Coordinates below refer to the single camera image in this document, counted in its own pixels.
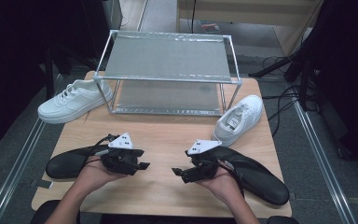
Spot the wooden cabinet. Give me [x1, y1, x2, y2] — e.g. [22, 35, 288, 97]
[176, 0, 324, 57]

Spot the metal floor rail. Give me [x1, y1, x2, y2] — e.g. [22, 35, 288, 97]
[292, 101, 358, 224]
[0, 118, 48, 224]
[136, 0, 150, 32]

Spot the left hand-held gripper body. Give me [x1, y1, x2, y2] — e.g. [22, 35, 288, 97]
[100, 133, 139, 176]

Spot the red book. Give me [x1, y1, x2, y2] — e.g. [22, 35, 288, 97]
[200, 21, 221, 34]

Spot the grey cabinet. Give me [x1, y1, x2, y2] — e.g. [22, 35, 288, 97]
[102, 0, 124, 31]

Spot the black hanging cable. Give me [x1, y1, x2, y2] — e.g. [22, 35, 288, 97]
[190, 0, 198, 34]

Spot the person's left hand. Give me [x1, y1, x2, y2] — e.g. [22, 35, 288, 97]
[74, 155, 129, 197]

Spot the black slipper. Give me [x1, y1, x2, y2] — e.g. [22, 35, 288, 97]
[45, 144, 113, 180]
[211, 146, 291, 206]

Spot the left hand-held gripper cable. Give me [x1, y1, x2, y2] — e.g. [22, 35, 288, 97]
[82, 133, 119, 169]

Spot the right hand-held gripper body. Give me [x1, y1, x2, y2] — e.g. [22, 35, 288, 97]
[181, 139, 223, 184]

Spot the hand-held gripper cable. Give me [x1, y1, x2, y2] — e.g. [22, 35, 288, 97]
[82, 133, 119, 169]
[217, 159, 245, 198]

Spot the white sneaker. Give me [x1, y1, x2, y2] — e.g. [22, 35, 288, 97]
[212, 94, 264, 147]
[37, 78, 114, 125]

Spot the black curtain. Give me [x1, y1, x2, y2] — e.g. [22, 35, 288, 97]
[0, 0, 104, 153]
[301, 0, 358, 171]

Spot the person's right hand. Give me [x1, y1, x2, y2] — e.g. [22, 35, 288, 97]
[195, 166, 243, 204]

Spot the black tripod stand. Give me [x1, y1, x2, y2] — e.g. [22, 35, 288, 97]
[248, 46, 311, 110]

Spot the black metal stand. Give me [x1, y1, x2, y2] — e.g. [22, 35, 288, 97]
[45, 46, 56, 101]

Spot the person's right leg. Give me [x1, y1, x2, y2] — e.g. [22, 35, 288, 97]
[267, 215, 300, 224]

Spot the metal shoe rack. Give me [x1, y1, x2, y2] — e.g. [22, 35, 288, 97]
[92, 29, 242, 118]

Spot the right hand-held gripper cable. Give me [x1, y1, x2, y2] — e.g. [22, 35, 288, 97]
[217, 159, 245, 198]

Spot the black floor cable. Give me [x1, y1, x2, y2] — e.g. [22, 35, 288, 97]
[262, 85, 302, 138]

